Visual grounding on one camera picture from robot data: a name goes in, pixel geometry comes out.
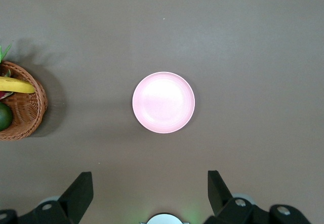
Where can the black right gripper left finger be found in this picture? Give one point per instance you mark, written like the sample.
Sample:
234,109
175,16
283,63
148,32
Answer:
76,198

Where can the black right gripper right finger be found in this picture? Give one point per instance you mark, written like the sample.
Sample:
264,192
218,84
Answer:
220,198

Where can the yellow banana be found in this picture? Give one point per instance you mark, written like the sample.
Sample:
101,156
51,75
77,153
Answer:
15,85

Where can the brown wicker basket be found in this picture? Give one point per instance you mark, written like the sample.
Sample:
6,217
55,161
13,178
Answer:
30,110

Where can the green avocado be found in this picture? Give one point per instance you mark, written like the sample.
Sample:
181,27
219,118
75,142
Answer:
4,117

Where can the pink round plate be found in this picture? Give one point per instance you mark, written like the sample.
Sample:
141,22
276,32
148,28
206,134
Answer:
163,102

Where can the pink dragon fruit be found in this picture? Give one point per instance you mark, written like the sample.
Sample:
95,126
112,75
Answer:
4,94

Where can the brown table cover cloth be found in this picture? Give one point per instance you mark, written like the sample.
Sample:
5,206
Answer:
227,44

